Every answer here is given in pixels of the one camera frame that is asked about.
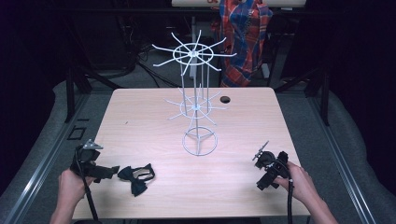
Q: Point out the aluminium floor rail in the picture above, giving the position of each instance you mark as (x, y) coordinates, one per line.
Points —
(40, 168)
(341, 165)

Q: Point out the dark bow tie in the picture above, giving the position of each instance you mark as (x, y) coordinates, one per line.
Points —
(137, 178)

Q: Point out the black metal stand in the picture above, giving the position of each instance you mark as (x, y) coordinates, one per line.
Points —
(323, 96)
(73, 93)

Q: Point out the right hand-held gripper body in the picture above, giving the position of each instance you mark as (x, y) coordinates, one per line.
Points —
(270, 164)

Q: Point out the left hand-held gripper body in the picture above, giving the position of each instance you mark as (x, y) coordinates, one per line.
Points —
(87, 160)

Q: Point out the person's right hand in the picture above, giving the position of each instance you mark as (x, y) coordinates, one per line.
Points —
(298, 183)

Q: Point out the red blue plaid cloth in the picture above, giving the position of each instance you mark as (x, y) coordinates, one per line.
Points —
(244, 40)

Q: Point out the black rectangular floor frame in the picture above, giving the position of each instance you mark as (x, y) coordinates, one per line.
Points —
(76, 133)

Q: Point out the grey metal post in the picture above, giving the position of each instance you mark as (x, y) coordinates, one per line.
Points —
(193, 46)

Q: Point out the person's left hand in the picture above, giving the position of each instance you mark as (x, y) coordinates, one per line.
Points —
(72, 186)

